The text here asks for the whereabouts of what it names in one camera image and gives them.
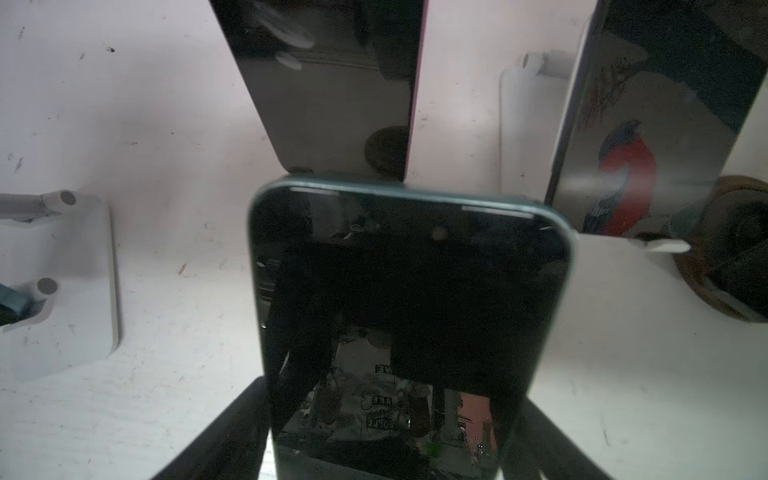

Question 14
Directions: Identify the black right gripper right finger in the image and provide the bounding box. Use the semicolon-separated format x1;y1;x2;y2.
502;398;610;479

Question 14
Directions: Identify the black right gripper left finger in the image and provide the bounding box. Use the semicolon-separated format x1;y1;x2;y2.
155;377;270;479

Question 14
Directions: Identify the green-edged black phone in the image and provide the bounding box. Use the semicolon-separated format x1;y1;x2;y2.
247;174;575;479

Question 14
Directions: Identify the silver-edged black phone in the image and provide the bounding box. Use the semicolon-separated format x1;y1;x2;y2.
545;0;767;239

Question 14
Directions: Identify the purple-edged black phone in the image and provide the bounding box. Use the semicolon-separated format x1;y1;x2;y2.
211;0;427;181

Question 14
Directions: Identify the white phone stand right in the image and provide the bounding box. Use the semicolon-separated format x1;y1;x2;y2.
499;50;587;204

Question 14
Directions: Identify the white phone stand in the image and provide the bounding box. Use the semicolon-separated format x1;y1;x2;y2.
499;50;587;204
1;190;119;383

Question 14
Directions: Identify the white phone stand left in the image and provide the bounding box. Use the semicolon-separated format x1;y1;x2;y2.
1;190;119;383

